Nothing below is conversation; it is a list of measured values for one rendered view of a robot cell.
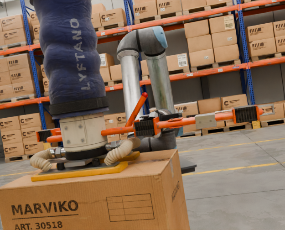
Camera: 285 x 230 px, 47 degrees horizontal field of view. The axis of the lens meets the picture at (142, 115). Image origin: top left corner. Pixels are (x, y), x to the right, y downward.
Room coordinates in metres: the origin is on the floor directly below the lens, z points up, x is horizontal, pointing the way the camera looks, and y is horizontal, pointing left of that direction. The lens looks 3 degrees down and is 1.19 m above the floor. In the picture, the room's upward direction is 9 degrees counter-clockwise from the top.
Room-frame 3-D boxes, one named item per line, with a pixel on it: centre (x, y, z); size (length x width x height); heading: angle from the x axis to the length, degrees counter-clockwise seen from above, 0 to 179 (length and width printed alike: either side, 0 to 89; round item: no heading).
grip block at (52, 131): (1.60, 0.46, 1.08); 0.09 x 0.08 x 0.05; 166
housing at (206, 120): (1.16, -0.22, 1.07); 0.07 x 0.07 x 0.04; 76
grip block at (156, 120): (1.22, -0.01, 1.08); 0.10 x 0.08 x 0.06; 166
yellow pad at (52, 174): (1.18, 0.26, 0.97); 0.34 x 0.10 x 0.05; 76
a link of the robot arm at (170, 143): (1.52, -0.08, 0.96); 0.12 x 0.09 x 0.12; 84
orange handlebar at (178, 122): (1.34, 0.01, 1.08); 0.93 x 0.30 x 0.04; 76
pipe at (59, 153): (1.28, 0.23, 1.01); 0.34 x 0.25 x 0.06; 76
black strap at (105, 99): (1.28, 0.23, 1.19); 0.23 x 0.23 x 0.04
